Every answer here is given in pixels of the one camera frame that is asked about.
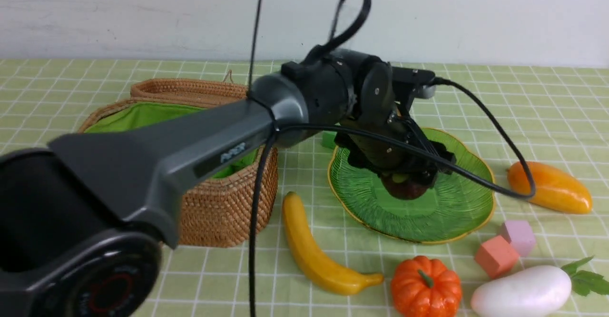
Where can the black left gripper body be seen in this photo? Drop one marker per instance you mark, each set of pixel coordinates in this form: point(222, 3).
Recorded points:
point(393, 164)

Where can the purple mangosteen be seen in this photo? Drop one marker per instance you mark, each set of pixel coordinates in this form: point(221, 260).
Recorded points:
point(402, 186)

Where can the yellow banana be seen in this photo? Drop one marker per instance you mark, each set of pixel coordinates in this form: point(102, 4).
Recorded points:
point(314, 263)

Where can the orange pumpkin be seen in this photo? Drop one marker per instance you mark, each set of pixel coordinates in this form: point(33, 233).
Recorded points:
point(425, 287)

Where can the white radish with leaves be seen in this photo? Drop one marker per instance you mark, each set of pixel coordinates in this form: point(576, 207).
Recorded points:
point(537, 291)

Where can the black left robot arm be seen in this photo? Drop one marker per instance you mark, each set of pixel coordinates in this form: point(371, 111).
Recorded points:
point(82, 220)

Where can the green foam cube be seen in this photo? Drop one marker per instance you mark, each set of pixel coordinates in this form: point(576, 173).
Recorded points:
point(328, 140)

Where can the green glass plate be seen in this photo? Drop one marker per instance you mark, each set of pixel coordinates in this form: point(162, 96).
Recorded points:
point(453, 208)

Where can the pink foam cube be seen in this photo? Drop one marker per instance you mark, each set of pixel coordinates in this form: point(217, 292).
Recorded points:
point(519, 234)

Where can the salmon foam cube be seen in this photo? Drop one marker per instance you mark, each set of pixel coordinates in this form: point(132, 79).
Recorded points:
point(496, 256)

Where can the orange mango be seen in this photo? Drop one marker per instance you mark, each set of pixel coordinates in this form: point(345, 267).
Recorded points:
point(557, 190)

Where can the woven rattan basket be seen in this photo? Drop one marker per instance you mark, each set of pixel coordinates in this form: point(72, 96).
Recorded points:
point(217, 212)

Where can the woven rattan basket lid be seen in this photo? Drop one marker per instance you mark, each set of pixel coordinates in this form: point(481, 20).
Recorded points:
point(199, 93)

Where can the green checkered tablecloth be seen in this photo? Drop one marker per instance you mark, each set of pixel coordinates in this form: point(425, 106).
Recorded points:
point(555, 115)

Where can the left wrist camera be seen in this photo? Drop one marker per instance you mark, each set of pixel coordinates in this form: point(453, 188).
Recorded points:
point(413, 83)

